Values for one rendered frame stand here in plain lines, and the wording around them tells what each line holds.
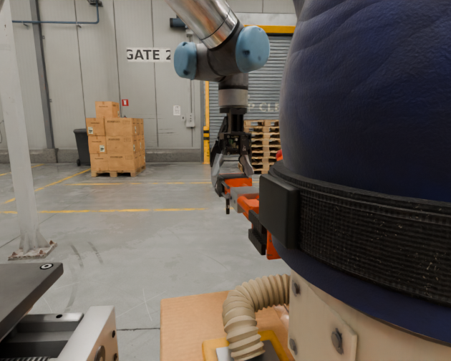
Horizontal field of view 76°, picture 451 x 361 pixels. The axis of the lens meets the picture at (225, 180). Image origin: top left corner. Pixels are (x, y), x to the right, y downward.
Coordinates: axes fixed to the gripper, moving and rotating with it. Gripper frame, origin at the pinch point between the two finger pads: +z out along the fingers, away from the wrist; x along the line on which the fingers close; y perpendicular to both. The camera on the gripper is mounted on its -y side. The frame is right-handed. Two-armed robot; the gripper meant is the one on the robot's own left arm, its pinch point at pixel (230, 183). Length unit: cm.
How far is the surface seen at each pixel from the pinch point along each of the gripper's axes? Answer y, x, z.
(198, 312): 35.6, -13.4, 13.1
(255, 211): 32.1, -3.3, -1.9
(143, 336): -80, -34, 108
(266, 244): 38.8, -3.6, 1.0
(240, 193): 17.0, -1.7, -1.3
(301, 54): 61, -10, -20
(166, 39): -881, 2, -258
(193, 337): 40.8, -14.7, 13.1
